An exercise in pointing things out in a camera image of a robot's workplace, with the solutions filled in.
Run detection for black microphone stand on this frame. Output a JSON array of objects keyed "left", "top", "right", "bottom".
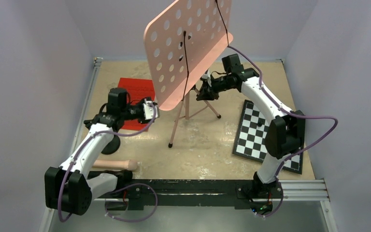
[{"left": 101, "top": 135, "right": 121, "bottom": 155}]

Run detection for pink tripod music stand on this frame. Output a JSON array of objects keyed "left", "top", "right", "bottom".
[{"left": 143, "top": 0, "right": 234, "bottom": 148}]

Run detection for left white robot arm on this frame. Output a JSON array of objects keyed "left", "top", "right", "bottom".
[{"left": 44, "top": 87, "right": 158, "bottom": 222}]

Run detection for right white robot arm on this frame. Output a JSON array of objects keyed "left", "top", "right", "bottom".
[{"left": 197, "top": 54, "right": 305, "bottom": 197}]

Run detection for black white chessboard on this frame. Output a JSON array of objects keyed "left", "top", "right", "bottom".
[{"left": 232, "top": 99, "right": 306, "bottom": 175}]

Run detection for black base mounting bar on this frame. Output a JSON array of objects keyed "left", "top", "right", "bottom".
[{"left": 100, "top": 179, "right": 282, "bottom": 210}]

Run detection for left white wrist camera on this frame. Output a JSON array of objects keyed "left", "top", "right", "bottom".
[{"left": 143, "top": 98, "right": 160, "bottom": 123}]

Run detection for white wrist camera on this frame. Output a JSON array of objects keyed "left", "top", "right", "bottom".
[
  {"left": 143, "top": 98, "right": 160, "bottom": 123},
  {"left": 200, "top": 69, "right": 212, "bottom": 87}
]

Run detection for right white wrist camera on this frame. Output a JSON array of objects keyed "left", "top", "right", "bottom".
[{"left": 200, "top": 69, "right": 212, "bottom": 87}]

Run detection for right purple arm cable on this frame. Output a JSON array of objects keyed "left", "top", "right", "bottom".
[{"left": 227, "top": 44, "right": 339, "bottom": 180}]

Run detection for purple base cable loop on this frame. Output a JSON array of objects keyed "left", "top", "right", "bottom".
[{"left": 104, "top": 183, "right": 158, "bottom": 223}]

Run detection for aluminium frame rail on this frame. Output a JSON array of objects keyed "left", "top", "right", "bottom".
[{"left": 40, "top": 58, "right": 338, "bottom": 232}]

